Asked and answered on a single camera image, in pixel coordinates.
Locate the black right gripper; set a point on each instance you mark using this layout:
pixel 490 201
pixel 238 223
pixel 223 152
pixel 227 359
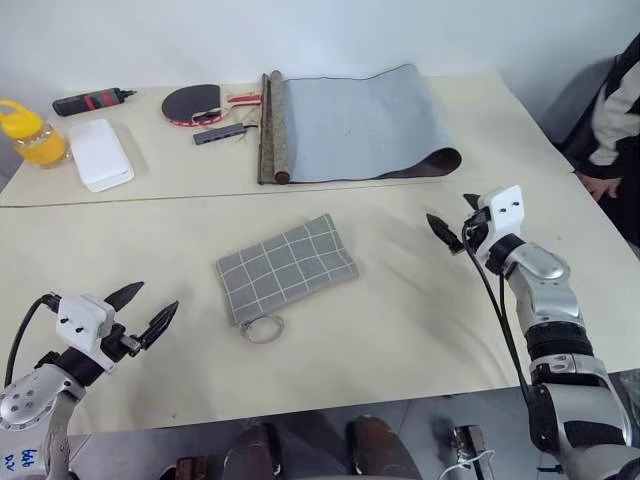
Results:
pixel 477 231

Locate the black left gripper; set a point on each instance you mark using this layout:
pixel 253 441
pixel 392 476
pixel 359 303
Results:
pixel 116 342

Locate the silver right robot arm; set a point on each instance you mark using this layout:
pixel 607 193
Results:
pixel 550 300

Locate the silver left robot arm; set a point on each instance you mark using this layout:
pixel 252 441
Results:
pixel 30 397

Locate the grey checked fabric pouch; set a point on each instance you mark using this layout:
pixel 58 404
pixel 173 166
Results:
pixel 287 267

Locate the person's bare hand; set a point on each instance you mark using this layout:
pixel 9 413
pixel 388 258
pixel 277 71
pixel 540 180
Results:
pixel 604 186

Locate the grey felt mat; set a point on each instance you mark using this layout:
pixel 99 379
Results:
pixel 360 125

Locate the white rectangular box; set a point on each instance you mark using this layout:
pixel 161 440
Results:
pixel 99 155

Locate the grey chair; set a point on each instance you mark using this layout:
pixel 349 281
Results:
pixel 570 100

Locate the brown block under table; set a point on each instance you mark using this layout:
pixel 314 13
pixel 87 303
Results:
pixel 192 469

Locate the dark rounded shape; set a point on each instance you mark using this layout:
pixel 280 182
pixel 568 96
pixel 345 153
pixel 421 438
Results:
pixel 380 450
pixel 252 452

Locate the grey usb hub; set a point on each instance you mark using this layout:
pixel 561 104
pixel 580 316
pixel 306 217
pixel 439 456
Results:
pixel 217 135

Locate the seated person in dark jacket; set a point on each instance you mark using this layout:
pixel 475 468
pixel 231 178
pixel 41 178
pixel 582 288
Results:
pixel 620 110

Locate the yellow lidded juice bottle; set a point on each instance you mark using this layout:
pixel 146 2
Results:
pixel 37 142

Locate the brown patterned rolled scroll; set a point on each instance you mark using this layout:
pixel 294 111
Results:
pixel 276 130

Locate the black red table tennis paddle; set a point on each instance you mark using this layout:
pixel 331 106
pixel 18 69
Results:
pixel 190 102

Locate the black red electric screwdriver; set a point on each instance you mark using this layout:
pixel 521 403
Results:
pixel 85 102

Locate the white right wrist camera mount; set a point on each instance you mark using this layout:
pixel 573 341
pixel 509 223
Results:
pixel 505 212

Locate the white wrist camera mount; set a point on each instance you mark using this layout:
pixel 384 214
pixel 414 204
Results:
pixel 82 312
pixel 505 212

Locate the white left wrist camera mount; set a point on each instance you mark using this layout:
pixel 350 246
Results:
pixel 82 312

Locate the metal bracket under table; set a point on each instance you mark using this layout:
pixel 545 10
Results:
pixel 470 445

